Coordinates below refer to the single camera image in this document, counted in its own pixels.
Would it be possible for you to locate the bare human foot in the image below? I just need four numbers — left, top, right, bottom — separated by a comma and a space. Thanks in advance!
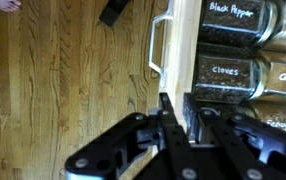
0, 0, 23, 13

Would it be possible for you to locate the black equipment case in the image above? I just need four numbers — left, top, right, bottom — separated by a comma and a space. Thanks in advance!
98, 0, 131, 28

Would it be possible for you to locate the black pepper spice jar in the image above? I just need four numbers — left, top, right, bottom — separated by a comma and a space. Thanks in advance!
197, 0, 279, 48

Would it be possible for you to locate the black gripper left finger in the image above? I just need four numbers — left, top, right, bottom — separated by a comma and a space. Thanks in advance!
64, 92, 201, 180

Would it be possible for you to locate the fenugreek spice jar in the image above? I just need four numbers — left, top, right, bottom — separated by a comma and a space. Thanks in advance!
246, 101, 286, 139

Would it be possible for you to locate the cloves spice jar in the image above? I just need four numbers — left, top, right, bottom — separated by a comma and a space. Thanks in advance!
191, 51, 269, 104

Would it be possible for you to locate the silver spice drawer handle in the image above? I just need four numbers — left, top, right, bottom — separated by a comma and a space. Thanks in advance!
148, 7, 175, 88

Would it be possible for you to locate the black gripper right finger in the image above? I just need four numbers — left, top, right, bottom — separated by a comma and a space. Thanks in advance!
198, 107, 286, 180

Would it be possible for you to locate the wooden spice drawer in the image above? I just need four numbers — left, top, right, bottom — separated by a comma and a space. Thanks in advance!
157, 0, 205, 133

